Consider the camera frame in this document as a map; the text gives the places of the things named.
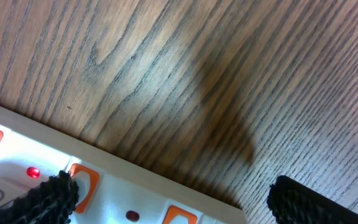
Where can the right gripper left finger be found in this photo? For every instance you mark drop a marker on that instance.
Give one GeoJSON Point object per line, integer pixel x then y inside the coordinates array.
{"type": "Point", "coordinates": [52, 202]}

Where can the white power strip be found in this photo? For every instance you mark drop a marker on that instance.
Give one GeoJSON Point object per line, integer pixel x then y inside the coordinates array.
{"type": "Point", "coordinates": [111, 190]}

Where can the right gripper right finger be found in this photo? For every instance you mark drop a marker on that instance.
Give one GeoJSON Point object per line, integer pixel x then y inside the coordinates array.
{"type": "Point", "coordinates": [293, 203]}

